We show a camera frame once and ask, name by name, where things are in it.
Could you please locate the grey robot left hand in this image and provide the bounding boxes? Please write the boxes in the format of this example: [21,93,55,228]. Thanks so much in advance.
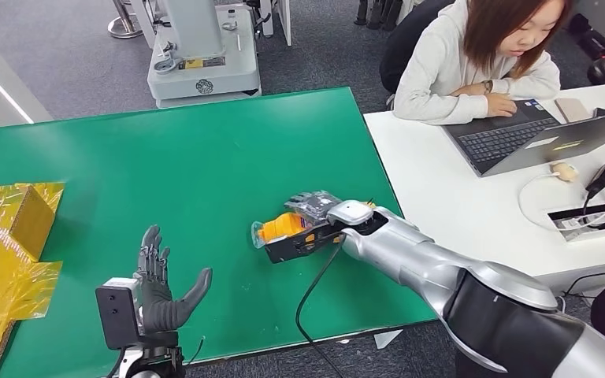
[135,225,213,335]

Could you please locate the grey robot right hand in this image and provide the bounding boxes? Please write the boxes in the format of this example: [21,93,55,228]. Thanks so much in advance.
[284,191,343,225]

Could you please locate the orange plastic bottle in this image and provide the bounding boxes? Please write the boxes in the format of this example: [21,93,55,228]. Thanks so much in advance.
[251,200,377,250]

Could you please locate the white paper scrap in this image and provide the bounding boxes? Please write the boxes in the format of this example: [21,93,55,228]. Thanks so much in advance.
[373,328,403,350]

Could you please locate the yellow foil cardboard box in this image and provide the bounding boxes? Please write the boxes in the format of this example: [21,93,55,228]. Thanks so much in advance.
[0,182,65,378]

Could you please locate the white machine base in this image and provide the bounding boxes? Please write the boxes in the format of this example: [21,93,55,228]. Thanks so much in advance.
[146,0,262,110]

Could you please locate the black office chair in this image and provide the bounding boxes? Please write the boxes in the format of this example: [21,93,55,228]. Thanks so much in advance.
[379,0,455,98]

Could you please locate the person at laptop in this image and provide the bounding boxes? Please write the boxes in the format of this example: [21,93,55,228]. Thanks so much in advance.
[393,0,572,126]

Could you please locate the white table legs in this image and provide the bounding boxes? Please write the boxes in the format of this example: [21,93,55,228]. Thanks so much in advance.
[258,0,293,48]

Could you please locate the black stand legs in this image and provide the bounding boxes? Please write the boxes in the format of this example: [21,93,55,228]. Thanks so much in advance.
[353,0,405,32]

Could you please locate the dark grey laptop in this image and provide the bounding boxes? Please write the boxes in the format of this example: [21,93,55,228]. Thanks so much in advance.
[443,98,605,179]

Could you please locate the small beige device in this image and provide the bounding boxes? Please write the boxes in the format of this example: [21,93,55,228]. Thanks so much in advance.
[549,161,579,183]

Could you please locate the desk power socket tray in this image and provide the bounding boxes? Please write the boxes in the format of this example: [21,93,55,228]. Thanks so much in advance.
[546,199,605,243]

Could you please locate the chrome stand base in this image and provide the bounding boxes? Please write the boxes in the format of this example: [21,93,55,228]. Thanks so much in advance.
[107,0,144,40]

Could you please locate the beige notebook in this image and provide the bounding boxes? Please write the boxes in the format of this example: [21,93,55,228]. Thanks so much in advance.
[554,98,592,124]

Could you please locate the black power adapter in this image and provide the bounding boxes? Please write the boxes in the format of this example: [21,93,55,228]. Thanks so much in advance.
[584,155,605,199]

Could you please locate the black rounded object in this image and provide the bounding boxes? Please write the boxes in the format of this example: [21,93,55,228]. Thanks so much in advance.
[587,56,605,86]

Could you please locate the black equipment case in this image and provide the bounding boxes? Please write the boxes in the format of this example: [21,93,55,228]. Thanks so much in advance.
[567,13,605,59]

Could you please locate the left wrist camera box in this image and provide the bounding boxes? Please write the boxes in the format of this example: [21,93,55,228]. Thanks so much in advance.
[95,277,144,350]

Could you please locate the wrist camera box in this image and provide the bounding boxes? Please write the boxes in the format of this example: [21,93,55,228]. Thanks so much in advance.
[264,221,345,265]
[95,277,144,350]

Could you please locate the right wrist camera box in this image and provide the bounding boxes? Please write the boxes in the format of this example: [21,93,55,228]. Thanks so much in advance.
[264,221,345,265]

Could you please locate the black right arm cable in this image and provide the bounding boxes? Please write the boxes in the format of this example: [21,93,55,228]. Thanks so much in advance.
[295,237,347,378]

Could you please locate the white desk cable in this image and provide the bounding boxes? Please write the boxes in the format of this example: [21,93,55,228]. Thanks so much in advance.
[516,172,605,233]

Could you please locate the black desk cable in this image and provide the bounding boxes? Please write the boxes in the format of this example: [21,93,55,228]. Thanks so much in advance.
[563,259,605,299]

